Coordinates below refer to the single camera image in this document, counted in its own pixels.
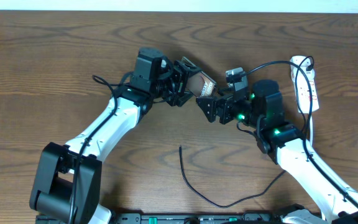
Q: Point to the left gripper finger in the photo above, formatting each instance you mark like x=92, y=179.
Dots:
x=181, y=100
x=186, y=68

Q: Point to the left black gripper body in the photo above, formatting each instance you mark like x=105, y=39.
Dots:
x=176, y=81

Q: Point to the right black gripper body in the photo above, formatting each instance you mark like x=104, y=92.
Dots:
x=240, y=111

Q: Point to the bronze Galaxy smartphone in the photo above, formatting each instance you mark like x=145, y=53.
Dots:
x=199, y=85

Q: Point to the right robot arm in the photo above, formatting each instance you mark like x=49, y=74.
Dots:
x=286, y=145

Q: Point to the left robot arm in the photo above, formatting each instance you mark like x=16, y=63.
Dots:
x=68, y=179

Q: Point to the black USB plug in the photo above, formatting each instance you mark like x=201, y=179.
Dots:
x=310, y=67

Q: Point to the white power strip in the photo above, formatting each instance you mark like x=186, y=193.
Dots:
x=304, y=84

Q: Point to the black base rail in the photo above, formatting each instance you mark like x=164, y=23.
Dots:
x=135, y=218

